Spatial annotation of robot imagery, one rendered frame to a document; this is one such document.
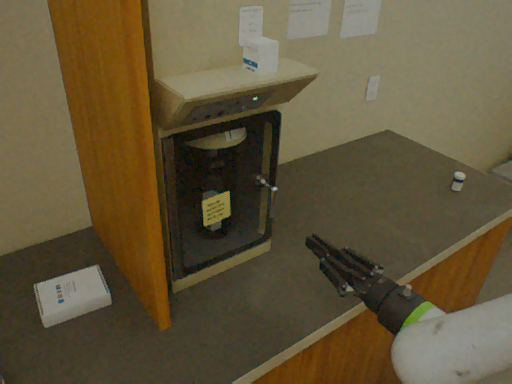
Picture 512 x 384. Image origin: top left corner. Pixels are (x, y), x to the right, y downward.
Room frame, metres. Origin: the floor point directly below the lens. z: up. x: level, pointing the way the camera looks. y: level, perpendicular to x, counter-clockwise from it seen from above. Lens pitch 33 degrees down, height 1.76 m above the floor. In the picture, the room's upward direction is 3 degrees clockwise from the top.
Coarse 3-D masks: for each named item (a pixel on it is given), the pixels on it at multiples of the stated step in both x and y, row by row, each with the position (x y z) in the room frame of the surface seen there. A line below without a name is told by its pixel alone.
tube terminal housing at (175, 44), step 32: (160, 0) 0.79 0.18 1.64; (192, 0) 0.83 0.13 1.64; (224, 0) 0.87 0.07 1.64; (256, 0) 0.92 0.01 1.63; (288, 0) 0.97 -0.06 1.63; (160, 32) 0.79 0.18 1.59; (192, 32) 0.83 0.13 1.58; (224, 32) 0.87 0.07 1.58; (160, 64) 0.78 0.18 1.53; (192, 64) 0.82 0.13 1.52; (224, 64) 0.87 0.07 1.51; (160, 128) 0.78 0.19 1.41; (192, 128) 0.82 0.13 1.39; (160, 160) 0.78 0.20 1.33; (160, 192) 0.79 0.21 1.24
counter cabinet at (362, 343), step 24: (480, 240) 1.23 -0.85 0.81; (456, 264) 1.15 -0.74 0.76; (480, 264) 1.29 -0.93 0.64; (432, 288) 1.07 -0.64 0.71; (456, 288) 1.21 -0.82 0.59; (480, 288) 1.37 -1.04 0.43; (336, 336) 0.77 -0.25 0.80; (360, 336) 0.85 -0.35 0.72; (384, 336) 0.94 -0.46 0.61; (288, 360) 0.67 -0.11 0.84; (312, 360) 0.72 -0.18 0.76; (336, 360) 0.79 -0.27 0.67; (360, 360) 0.87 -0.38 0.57; (384, 360) 0.97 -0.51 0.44
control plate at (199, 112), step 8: (248, 96) 0.80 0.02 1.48; (256, 96) 0.81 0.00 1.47; (264, 96) 0.84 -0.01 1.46; (208, 104) 0.74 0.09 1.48; (216, 104) 0.76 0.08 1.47; (224, 104) 0.77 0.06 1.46; (232, 104) 0.79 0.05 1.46; (240, 104) 0.81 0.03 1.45; (248, 104) 0.83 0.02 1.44; (256, 104) 0.86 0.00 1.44; (192, 112) 0.74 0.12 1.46; (200, 112) 0.75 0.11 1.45; (208, 112) 0.77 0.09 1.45; (216, 112) 0.79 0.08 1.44; (232, 112) 0.83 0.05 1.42; (184, 120) 0.75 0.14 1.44; (200, 120) 0.79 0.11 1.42
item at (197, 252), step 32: (224, 128) 0.86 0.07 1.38; (256, 128) 0.91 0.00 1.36; (192, 160) 0.81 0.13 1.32; (224, 160) 0.86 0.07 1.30; (256, 160) 0.91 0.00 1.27; (192, 192) 0.81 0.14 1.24; (224, 192) 0.86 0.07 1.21; (256, 192) 0.91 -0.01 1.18; (192, 224) 0.80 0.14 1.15; (224, 224) 0.86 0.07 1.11; (256, 224) 0.92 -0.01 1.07; (192, 256) 0.80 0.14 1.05; (224, 256) 0.86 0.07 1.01
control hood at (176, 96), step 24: (192, 72) 0.82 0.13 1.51; (216, 72) 0.83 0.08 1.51; (240, 72) 0.83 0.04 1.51; (288, 72) 0.85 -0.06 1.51; (312, 72) 0.87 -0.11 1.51; (168, 96) 0.73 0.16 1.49; (192, 96) 0.70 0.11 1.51; (216, 96) 0.73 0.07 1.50; (240, 96) 0.78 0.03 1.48; (288, 96) 0.91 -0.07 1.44; (168, 120) 0.74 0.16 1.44
